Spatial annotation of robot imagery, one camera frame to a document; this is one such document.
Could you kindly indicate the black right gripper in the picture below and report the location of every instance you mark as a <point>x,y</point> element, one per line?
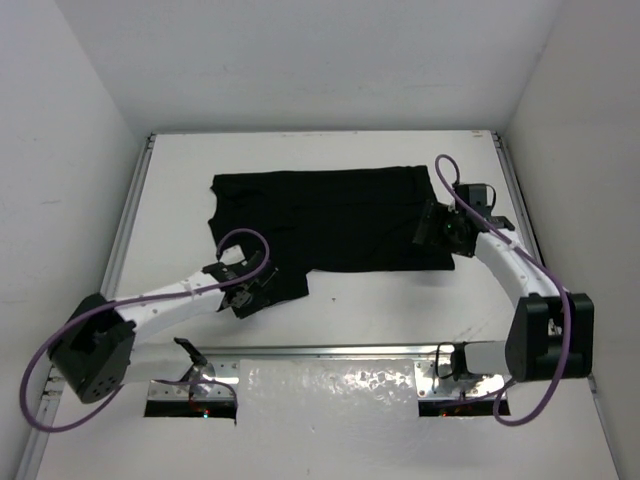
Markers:
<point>438,213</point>

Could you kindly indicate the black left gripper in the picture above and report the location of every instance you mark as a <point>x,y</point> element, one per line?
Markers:
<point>257,288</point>

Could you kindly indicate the black t-shirt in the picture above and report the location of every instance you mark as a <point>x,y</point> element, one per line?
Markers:
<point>345,221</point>

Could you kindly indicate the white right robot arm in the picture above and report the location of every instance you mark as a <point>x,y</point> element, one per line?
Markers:
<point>534,344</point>

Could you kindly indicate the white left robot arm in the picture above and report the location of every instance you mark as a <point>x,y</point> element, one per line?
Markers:
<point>107,344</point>

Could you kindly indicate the white front cover panel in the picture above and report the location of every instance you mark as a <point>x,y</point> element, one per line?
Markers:
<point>301,419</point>

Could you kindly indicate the aluminium table frame rail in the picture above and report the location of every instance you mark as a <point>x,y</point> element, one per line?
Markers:
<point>376,314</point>

